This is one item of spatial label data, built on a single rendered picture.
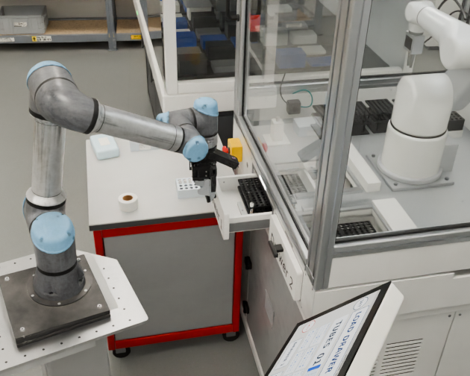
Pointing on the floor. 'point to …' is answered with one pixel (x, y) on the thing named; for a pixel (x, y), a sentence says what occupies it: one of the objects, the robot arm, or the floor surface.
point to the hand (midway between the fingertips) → (212, 195)
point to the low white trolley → (165, 247)
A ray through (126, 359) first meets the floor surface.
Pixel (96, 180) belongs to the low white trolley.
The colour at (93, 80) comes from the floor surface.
